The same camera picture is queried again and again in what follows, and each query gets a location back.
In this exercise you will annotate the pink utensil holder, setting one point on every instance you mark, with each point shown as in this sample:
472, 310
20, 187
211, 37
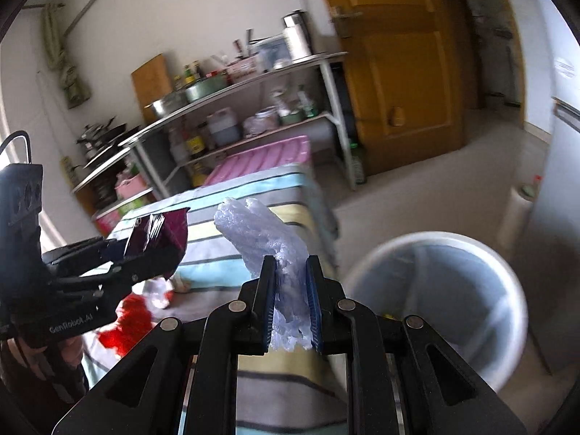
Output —
242, 71

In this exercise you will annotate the white tissue paper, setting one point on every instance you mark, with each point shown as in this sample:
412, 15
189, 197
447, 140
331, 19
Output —
159, 294

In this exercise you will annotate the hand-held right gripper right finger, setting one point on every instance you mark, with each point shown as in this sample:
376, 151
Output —
312, 310

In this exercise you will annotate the metal basin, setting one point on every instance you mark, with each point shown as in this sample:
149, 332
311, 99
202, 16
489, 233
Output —
166, 106

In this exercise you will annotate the white fridge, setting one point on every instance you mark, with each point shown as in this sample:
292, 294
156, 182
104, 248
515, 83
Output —
557, 190

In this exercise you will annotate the clear plastic storage box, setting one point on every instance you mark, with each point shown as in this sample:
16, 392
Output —
272, 54

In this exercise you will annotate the green glass bottle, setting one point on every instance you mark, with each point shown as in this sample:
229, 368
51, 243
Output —
358, 165

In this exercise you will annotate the plastic oil jug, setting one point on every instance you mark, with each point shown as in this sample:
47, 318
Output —
223, 129

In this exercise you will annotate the person's left hand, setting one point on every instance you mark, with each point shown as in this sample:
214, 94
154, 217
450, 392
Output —
68, 353

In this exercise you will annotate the green bowl with bags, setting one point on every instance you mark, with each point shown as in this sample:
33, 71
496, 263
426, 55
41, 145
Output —
294, 111

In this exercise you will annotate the striped tablecloth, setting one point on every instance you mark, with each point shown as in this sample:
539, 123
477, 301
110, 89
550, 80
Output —
272, 190

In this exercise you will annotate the wooden door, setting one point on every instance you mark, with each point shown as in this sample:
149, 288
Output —
398, 68

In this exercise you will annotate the hanging green cloth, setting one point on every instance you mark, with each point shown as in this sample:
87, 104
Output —
65, 63

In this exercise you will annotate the purple snack wrapper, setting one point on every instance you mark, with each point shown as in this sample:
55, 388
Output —
161, 235

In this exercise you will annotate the white round bin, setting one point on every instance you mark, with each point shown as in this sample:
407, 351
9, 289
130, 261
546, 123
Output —
453, 281

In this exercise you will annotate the yellow label sauce bottle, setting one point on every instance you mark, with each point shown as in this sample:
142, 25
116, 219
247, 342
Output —
195, 142

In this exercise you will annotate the large metal shelf rack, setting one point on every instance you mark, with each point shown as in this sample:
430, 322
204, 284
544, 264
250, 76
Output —
253, 81

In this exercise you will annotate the red plastic bag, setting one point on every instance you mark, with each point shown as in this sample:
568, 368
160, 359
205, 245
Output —
129, 326

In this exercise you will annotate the green basin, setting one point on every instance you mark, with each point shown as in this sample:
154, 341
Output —
206, 90

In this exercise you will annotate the small metal shelf rack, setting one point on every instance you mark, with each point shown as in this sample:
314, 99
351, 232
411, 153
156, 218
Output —
108, 165

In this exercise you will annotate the white foam fruit net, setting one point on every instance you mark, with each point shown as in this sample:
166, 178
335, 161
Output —
267, 235

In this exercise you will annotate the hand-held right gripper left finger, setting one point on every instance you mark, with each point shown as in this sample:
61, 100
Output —
270, 310

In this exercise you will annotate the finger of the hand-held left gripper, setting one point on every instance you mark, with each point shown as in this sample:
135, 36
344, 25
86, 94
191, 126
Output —
86, 251
140, 269

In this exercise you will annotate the wooden cutting board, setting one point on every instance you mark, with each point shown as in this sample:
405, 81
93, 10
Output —
152, 81

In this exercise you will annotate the black pans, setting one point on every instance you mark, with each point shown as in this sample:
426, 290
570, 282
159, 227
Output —
106, 138

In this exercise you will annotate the pink storage box lid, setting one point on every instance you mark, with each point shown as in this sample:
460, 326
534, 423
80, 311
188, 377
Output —
258, 161

